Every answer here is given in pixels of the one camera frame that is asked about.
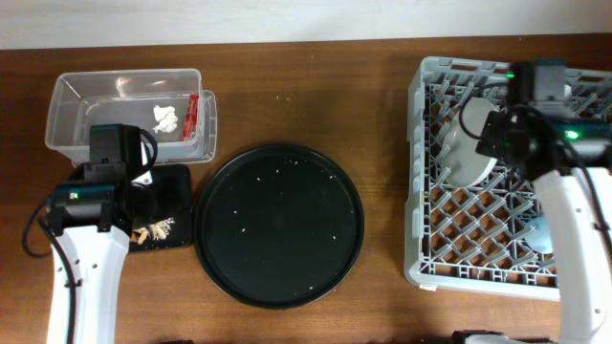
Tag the grey round plate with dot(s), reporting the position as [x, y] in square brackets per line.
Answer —
[467, 167]

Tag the round black tray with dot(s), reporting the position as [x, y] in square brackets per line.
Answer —
[278, 226]

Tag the light blue cup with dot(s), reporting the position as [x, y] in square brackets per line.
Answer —
[539, 236]

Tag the white tissue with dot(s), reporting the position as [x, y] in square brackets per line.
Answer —
[166, 118]

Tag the black rectangular tray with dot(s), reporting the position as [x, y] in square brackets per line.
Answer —
[177, 200]

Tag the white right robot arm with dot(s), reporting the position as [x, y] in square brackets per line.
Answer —
[567, 159]

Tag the grey dishwasher rack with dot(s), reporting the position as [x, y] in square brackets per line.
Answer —
[466, 238]

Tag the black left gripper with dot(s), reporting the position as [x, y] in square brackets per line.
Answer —
[142, 225]

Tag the peanut shells and rice scraps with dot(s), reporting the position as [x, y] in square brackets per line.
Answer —
[155, 232]

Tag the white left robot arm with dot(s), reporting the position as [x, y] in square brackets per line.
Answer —
[85, 289]

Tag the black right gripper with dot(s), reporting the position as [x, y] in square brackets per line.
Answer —
[491, 128]

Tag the red snack wrapper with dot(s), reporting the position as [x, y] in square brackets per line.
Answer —
[190, 124]

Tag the clear plastic bin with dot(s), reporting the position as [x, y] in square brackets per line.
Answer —
[82, 100]

